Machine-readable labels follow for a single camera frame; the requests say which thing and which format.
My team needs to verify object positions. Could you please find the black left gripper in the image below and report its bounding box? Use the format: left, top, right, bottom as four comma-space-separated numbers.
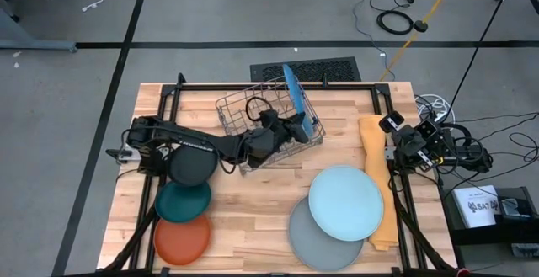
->
272, 115, 312, 146

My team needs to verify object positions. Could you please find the grey wire dish rack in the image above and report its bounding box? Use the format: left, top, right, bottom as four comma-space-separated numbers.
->
215, 74, 326, 176

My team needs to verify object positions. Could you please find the light blue plate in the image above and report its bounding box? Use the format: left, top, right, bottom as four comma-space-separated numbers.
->
307, 165, 385, 242

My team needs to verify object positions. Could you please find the black plate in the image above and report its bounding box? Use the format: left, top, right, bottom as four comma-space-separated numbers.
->
167, 144, 219, 188

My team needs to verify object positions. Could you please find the grey plate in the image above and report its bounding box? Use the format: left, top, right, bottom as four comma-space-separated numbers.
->
287, 194, 366, 273

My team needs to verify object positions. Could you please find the teal plate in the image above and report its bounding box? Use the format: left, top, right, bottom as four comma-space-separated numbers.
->
154, 179, 213, 224

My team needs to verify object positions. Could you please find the orange plate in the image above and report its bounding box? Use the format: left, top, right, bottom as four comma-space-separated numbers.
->
153, 213, 212, 267

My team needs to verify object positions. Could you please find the bright blue plate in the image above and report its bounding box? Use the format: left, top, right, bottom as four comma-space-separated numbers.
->
281, 62, 316, 139

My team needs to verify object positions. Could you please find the yellow folded towel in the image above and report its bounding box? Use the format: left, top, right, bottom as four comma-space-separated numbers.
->
357, 115, 400, 252

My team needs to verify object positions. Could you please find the black floor vent grate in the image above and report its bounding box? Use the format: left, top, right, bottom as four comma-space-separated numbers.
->
249, 56, 362, 83

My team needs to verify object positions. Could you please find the black equipment box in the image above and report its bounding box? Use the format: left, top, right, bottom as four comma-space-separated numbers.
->
444, 186, 539, 269

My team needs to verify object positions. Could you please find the black device on box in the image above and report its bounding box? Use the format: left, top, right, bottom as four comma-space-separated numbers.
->
494, 196, 532, 220

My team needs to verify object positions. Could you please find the grey desk foot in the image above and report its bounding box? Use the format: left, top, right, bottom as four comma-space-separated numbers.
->
0, 7, 79, 54

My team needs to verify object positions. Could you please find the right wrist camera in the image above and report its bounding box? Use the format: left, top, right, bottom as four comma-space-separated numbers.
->
378, 110, 406, 134

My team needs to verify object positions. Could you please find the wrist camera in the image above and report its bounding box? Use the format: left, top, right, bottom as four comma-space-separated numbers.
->
259, 109, 280, 130
378, 110, 406, 134

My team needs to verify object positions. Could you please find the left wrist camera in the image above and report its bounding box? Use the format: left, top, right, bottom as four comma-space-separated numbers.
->
259, 109, 280, 130

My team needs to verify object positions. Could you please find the white cable bundle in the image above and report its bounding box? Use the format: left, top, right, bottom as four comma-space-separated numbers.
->
414, 93, 456, 125

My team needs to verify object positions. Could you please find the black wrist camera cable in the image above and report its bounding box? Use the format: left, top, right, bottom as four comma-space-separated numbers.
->
245, 96, 275, 123

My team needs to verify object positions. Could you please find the black metal table frame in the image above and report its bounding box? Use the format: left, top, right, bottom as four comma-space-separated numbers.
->
96, 72, 460, 277

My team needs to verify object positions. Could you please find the coiled black floor cable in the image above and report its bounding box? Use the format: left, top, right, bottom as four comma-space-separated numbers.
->
376, 9, 415, 36

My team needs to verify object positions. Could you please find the long black floor cable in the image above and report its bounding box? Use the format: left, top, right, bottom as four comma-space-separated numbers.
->
448, 0, 520, 114

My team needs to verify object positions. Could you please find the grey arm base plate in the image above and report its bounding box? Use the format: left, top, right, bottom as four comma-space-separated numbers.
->
105, 146, 143, 163

